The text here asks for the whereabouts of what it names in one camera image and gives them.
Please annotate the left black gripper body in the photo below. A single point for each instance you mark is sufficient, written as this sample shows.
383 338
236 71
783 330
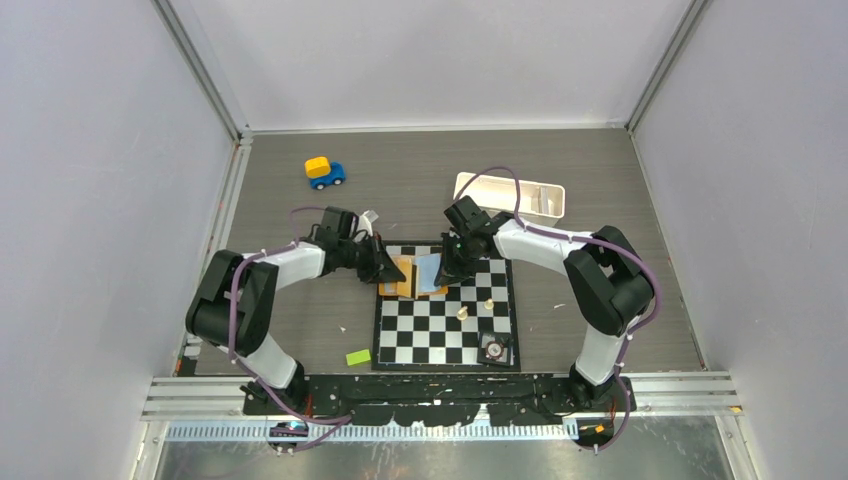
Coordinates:
362 256

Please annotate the black white chessboard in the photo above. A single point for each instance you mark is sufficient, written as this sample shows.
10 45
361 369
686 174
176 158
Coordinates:
424 335

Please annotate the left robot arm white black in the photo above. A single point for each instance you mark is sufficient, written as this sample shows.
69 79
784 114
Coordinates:
232 307

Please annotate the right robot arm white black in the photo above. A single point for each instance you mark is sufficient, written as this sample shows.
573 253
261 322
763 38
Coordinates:
612 286

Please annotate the blue yellow toy car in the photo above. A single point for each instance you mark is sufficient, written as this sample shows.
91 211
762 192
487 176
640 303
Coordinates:
321 172

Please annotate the small black framed round object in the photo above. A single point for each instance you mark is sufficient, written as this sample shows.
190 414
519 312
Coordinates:
495 349

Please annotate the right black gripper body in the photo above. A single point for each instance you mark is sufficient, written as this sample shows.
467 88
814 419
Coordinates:
459 255

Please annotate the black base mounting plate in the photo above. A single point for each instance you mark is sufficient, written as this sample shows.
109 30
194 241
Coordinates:
441 400

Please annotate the credit cards stack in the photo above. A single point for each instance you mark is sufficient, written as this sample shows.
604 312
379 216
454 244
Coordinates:
547 206

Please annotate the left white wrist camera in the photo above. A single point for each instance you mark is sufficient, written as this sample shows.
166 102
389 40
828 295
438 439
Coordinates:
365 222

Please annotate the white rectangular plastic tray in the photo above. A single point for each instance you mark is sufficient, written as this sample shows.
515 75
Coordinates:
498 194

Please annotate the green rectangular block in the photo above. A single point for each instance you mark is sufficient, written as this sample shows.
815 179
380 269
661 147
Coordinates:
359 357

